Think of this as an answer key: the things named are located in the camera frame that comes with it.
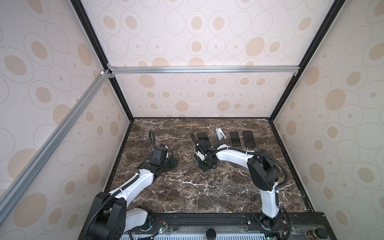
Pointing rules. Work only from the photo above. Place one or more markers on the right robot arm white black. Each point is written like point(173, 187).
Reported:
point(267, 174)

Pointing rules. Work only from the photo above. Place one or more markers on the small white blue box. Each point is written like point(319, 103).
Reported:
point(220, 134)

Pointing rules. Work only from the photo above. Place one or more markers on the brown wooden stick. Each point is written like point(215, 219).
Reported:
point(188, 125)

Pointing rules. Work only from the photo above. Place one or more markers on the light blue phone case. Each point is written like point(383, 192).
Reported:
point(207, 164)

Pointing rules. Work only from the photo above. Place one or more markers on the black round button right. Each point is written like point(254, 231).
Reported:
point(316, 234)

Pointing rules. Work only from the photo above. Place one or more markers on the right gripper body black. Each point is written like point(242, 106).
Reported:
point(214, 165)

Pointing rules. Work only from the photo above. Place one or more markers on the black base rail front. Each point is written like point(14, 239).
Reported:
point(230, 226)

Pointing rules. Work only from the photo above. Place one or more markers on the black knob front centre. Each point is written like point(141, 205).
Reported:
point(211, 234)

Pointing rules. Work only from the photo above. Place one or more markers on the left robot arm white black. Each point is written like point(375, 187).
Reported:
point(109, 218)

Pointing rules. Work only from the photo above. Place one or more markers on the horizontal aluminium rail back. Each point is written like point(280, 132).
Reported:
point(202, 70)

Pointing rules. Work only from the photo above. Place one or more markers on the black phone case horizontal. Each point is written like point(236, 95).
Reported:
point(249, 139)

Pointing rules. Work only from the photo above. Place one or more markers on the pink phone case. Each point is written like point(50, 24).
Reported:
point(235, 139)

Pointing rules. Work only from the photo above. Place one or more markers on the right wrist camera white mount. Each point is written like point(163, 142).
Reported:
point(200, 156)

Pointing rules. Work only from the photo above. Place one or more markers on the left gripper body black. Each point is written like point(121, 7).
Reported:
point(168, 165)

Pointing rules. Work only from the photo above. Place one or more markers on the black phone case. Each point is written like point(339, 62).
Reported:
point(203, 138)

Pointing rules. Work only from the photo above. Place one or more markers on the diagonal aluminium rail left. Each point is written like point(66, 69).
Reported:
point(21, 184)

